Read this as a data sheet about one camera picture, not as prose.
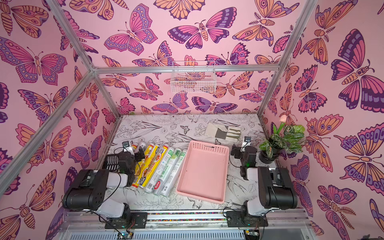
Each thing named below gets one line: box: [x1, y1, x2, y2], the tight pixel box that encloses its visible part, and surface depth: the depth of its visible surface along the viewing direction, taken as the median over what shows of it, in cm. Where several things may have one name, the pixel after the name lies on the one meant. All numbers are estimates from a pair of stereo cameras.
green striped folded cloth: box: [205, 122, 242, 143], surface depth 111 cm
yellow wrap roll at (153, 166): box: [138, 145, 169, 189], surface depth 91 cm
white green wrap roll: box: [160, 149, 188, 198], surface depth 87 cm
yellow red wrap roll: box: [132, 143, 156, 189], surface depth 92 cm
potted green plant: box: [259, 114, 306, 164], surface depth 77 cm
